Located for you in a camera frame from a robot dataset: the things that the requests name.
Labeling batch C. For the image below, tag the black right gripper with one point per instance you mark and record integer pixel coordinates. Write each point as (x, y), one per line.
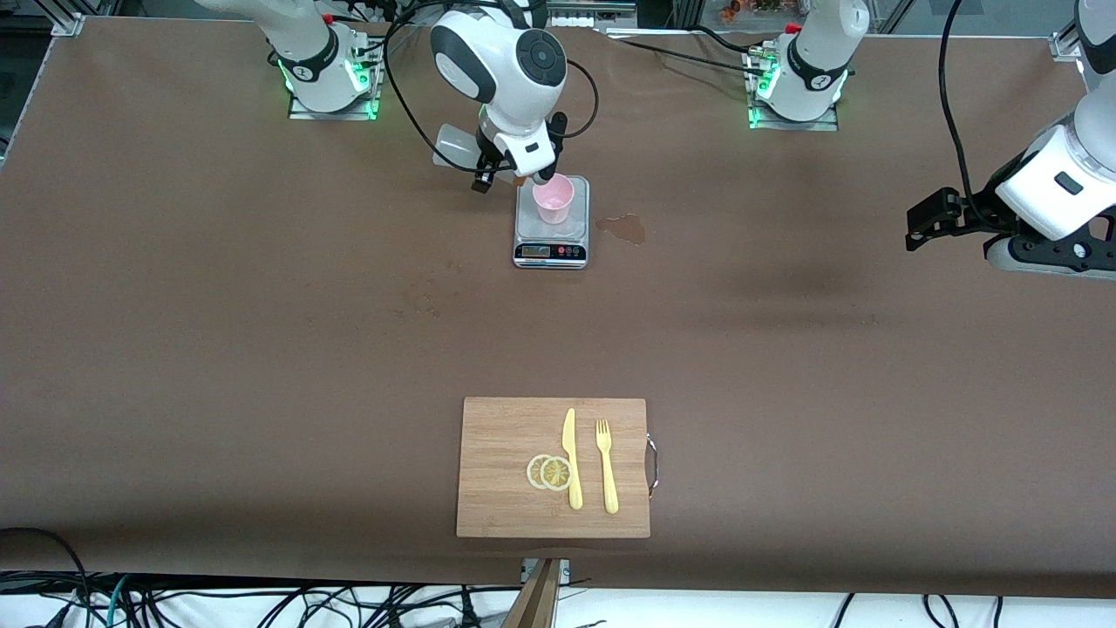
(486, 148)

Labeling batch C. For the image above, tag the pink plastic cup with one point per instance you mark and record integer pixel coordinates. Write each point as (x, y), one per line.
(558, 209)

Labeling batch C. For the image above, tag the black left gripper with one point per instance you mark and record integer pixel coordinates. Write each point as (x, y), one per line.
(978, 215)

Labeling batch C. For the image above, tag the aluminium frame rail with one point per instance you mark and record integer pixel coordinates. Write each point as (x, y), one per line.
(575, 7)

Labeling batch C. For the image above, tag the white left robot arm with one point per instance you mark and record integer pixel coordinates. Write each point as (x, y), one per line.
(1046, 196)

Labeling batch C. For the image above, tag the lemon slice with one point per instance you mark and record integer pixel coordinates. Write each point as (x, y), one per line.
(534, 472)
(555, 474)

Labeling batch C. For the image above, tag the wooden cutting board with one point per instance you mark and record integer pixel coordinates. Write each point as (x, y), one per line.
(497, 436)

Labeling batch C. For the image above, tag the wooden post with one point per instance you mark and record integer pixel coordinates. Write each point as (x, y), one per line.
(534, 606)

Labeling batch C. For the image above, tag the yellow plastic knife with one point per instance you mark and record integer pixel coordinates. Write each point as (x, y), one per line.
(569, 436)

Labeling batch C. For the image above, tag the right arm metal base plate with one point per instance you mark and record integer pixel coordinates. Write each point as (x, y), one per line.
(331, 115)

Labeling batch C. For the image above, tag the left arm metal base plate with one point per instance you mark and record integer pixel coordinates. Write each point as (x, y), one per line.
(793, 126)

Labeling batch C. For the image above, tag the silver digital kitchen scale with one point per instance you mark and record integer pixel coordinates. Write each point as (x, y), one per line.
(523, 228)

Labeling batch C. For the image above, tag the small metal bracket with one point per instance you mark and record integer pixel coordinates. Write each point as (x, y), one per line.
(565, 569)

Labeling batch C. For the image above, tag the yellow plastic fork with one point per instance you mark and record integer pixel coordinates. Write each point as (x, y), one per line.
(609, 484)

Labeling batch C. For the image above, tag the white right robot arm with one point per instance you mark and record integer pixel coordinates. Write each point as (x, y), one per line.
(514, 78)

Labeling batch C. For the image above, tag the clear sauce bottle orange cap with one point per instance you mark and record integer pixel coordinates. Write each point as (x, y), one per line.
(453, 144)

